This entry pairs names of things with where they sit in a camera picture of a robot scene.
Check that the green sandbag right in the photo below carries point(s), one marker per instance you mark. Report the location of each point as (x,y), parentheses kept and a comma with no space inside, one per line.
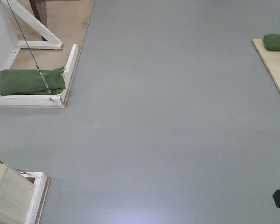
(272,42)

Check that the white diagonal wooden brace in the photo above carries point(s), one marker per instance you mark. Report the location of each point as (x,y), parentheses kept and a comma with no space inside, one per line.
(53,42)

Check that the green sandbag near turnbuckle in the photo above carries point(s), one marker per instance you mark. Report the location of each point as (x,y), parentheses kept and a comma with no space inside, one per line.
(31,82)

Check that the light wooden box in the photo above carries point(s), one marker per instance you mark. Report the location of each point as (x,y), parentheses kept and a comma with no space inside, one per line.
(15,196)

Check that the white wooden base frame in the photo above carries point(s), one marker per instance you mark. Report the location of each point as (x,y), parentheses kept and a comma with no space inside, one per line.
(45,101)

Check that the white frame lower left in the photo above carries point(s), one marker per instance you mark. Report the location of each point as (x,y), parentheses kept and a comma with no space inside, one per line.
(40,188)

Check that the plywood base platform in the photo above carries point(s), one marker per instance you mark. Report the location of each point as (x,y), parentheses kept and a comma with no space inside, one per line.
(67,19)

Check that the brown wooden door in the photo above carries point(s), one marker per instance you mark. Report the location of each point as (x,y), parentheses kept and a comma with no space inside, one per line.
(39,8)

